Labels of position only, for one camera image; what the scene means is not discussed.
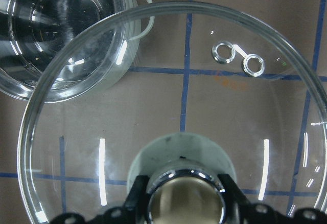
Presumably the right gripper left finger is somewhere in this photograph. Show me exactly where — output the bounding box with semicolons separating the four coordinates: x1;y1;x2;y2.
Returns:
123;175;149;223

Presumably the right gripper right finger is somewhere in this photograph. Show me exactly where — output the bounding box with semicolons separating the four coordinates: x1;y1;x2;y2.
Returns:
217;174;250;223

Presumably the glass pot lid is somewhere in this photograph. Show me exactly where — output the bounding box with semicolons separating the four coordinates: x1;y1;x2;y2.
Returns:
17;2;326;223

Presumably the pale green steel pot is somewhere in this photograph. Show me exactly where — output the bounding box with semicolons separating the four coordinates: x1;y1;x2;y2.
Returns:
1;0;154;103

